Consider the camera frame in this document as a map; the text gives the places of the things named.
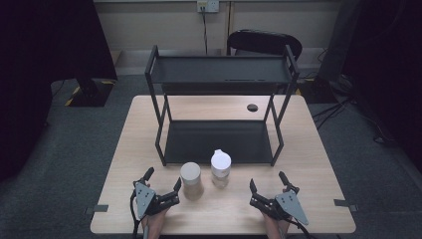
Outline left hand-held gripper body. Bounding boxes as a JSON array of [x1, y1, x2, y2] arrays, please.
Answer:
[[133, 180, 181, 221]]

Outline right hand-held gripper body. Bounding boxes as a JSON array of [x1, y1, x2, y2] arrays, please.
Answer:
[[249, 190, 310, 227]]

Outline glass jar with beige lid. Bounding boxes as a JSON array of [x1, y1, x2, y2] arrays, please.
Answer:
[[179, 161, 204, 201]]

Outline glass jar with white spout lid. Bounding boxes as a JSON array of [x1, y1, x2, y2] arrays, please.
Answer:
[[210, 148, 233, 189]]

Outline black metal two-tier rack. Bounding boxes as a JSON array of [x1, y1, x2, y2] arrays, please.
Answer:
[[144, 44, 302, 167]]

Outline person's right hand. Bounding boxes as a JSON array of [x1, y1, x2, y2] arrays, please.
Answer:
[[263, 213, 293, 239]]

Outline person's left hand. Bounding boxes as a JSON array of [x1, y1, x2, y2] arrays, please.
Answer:
[[142, 208, 170, 239]]

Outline black stand base yellow tape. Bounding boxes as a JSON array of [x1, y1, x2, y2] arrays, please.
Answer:
[[64, 78, 117, 108]]

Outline black chair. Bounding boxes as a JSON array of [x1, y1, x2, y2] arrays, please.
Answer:
[[226, 29, 304, 62]]

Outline dark curtain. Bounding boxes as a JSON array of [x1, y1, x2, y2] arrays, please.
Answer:
[[0, 0, 117, 182], [341, 0, 422, 163]]

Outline left hand-held gripper black cable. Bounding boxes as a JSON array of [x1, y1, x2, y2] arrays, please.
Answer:
[[129, 188, 140, 239]]

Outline hand-held gripper black cable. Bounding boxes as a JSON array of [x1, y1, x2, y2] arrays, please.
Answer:
[[129, 188, 140, 239], [287, 215, 315, 239]]

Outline right hand-held gripper black cable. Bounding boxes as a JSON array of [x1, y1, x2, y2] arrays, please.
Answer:
[[287, 215, 315, 239]]

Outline grey metal table bracket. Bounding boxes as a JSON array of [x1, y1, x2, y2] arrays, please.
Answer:
[[84, 204, 109, 215], [333, 198, 359, 212]]

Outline black floor cables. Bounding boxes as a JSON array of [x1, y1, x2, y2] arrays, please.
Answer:
[[312, 96, 396, 147]]

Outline black plugged power cable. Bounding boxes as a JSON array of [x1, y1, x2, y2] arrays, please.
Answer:
[[200, 5, 209, 56]]

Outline white wall socket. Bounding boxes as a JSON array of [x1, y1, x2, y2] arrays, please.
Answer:
[[196, 0, 220, 14]]

